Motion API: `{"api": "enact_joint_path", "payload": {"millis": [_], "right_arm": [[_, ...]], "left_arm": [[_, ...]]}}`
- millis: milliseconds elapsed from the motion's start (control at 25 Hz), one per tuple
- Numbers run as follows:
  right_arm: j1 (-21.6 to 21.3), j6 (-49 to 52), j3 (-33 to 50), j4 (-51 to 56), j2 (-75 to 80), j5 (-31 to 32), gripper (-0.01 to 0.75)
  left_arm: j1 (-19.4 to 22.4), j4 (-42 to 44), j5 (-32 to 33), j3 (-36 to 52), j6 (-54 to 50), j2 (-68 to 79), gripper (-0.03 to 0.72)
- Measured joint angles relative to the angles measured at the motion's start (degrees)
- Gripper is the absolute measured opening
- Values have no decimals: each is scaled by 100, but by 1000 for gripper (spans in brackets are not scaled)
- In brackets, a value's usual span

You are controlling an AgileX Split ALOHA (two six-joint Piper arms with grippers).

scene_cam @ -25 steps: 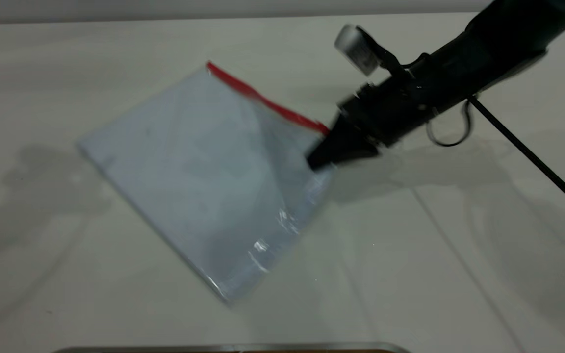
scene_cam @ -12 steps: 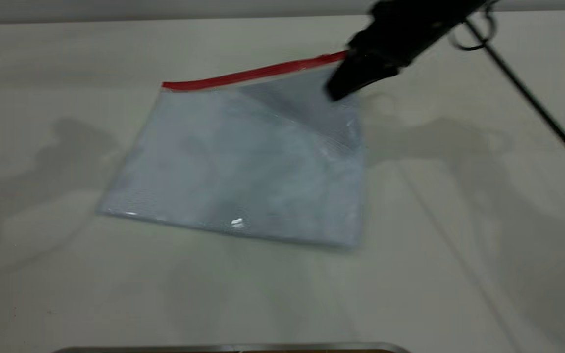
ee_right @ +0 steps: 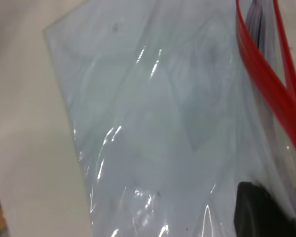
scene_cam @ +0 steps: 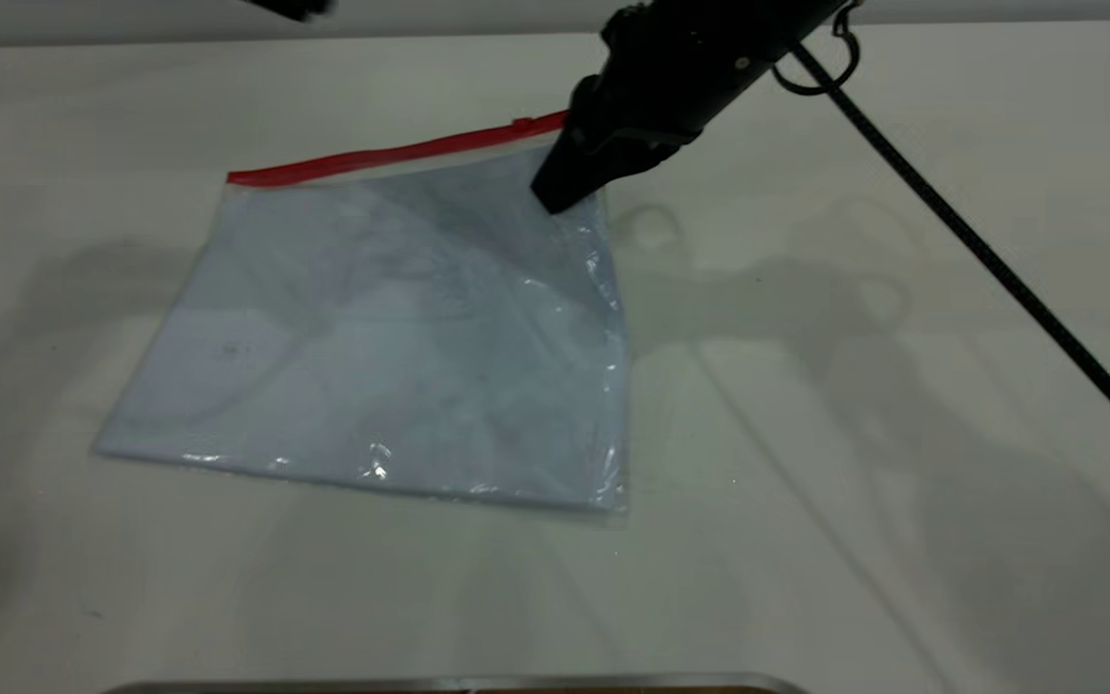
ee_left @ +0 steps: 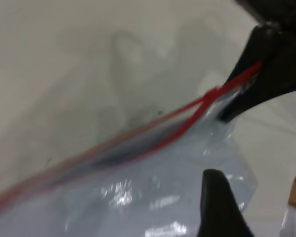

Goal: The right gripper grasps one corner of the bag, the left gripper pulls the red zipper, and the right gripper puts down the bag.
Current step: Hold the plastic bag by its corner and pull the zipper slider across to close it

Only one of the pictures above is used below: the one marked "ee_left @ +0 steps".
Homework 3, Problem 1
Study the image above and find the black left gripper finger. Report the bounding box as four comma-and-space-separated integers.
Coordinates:
198, 169, 253, 237

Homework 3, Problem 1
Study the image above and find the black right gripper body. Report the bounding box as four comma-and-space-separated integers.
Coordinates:
234, 0, 296, 33

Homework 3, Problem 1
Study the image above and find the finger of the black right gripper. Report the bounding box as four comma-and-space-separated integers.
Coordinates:
222, 24, 281, 87
218, 27, 296, 122

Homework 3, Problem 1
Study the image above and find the clear plastic red-zipper bag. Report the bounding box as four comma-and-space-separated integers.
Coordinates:
0, 59, 264, 237

